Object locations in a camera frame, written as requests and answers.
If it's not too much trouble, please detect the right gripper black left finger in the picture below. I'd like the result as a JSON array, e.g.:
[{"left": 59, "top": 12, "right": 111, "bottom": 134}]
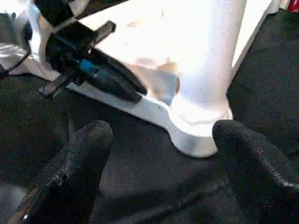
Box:
[{"left": 8, "top": 120, "right": 114, "bottom": 224}]

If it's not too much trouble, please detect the black plastic mat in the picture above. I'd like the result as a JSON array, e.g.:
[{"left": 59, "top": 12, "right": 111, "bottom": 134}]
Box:
[{"left": 0, "top": 4, "right": 299, "bottom": 224}]

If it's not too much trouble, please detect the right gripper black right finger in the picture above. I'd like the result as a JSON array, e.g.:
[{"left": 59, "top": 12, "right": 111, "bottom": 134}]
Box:
[{"left": 211, "top": 120, "right": 299, "bottom": 224}]

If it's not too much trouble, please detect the white plastic table leg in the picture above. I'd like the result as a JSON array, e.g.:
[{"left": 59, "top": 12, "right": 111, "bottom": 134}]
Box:
[{"left": 171, "top": 0, "right": 249, "bottom": 125}]

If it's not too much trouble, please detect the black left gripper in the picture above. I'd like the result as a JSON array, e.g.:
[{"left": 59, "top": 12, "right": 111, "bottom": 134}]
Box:
[{"left": 39, "top": 21, "right": 148, "bottom": 104}]

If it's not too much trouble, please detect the white plastic table top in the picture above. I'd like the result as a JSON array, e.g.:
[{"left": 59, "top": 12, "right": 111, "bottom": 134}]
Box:
[{"left": 30, "top": 0, "right": 289, "bottom": 159}]

